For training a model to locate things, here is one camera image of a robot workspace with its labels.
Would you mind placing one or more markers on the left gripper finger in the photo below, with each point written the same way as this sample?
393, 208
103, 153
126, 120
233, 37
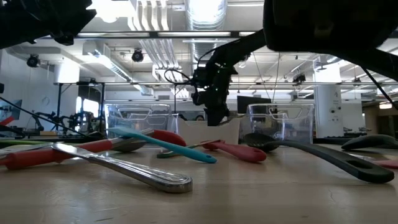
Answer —
77, 15

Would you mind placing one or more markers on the black ceiling spotlight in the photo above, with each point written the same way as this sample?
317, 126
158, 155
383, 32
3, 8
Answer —
137, 56
299, 78
33, 61

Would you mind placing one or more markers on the black aluminium table frame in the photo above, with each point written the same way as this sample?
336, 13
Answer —
326, 140

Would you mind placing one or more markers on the clear plastic bin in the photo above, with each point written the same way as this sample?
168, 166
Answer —
136, 116
292, 127

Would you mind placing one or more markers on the blue silicone spatula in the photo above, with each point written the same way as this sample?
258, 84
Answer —
186, 152

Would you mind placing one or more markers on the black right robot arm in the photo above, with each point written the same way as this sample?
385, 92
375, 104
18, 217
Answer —
311, 25

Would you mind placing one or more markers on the lit wall lamp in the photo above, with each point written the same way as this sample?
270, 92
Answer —
385, 106

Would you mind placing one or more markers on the blue wall screen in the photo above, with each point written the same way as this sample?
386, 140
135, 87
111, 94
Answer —
12, 109

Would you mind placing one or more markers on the steel butter knife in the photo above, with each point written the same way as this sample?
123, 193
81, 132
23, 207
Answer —
149, 177

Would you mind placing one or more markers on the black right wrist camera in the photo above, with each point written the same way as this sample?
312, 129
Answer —
198, 96

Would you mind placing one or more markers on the white plastic bin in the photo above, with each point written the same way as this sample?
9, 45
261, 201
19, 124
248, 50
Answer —
199, 133

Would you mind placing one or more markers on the person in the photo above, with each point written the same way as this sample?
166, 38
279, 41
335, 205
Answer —
199, 118

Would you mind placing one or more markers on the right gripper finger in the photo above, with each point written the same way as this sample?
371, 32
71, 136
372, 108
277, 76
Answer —
216, 116

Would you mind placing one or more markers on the black metal workstation frame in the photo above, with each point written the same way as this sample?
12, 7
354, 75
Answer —
58, 105
175, 99

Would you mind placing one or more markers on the red ladle with steel neck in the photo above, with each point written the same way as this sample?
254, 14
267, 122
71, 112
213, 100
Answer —
46, 155

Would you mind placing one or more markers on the small black robot arm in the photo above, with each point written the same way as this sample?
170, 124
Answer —
77, 123
38, 123

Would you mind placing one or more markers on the black monitor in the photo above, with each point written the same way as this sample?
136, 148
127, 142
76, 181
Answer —
248, 104

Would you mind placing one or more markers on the silver ventilation duct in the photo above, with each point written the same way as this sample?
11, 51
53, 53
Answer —
206, 18

